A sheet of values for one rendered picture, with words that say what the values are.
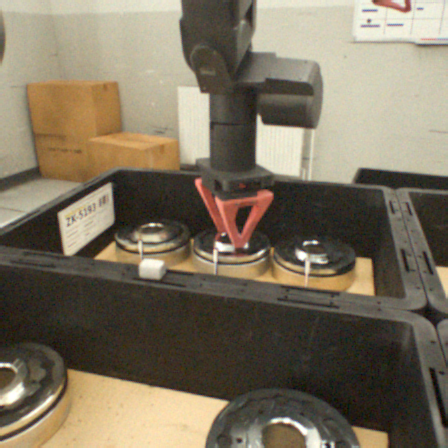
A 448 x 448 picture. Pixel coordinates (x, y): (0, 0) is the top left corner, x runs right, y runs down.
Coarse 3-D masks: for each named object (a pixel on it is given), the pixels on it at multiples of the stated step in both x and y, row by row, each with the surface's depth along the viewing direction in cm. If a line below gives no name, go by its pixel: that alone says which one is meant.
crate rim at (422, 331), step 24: (0, 264) 37; (24, 264) 37; (48, 264) 37; (144, 288) 34; (168, 288) 34; (192, 288) 34; (216, 288) 34; (240, 288) 34; (312, 312) 31; (336, 312) 31; (360, 312) 31; (384, 312) 31; (408, 312) 31; (432, 336) 28; (432, 360) 26; (432, 384) 26; (432, 408) 23; (432, 432) 22
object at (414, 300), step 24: (120, 168) 65; (144, 168) 65; (72, 192) 55; (384, 192) 55; (24, 216) 47; (0, 240) 43; (408, 240) 42; (72, 264) 37; (96, 264) 37; (120, 264) 37; (408, 264) 37; (264, 288) 34; (288, 288) 34; (312, 288) 34; (408, 288) 33
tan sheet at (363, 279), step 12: (192, 240) 66; (108, 252) 62; (180, 264) 58; (192, 264) 58; (360, 264) 58; (264, 276) 56; (360, 276) 56; (372, 276) 56; (348, 288) 53; (360, 288) 53; (372, 288) 53
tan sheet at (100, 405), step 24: (72, 384) 38; (96, 384) 38; (120, 384) 38; (72, 408) 36; (96, 408) 36; (120, 408) 36; (144, 408) 36; (168, 408) 36; (192, 408) 36; (216, 408) 36; (72, 432) 33; (96, 432) 33; (120, 432) 33; (144, 432) 33; (168, 432) 33; (192, 432) 33; (360, 432) 33
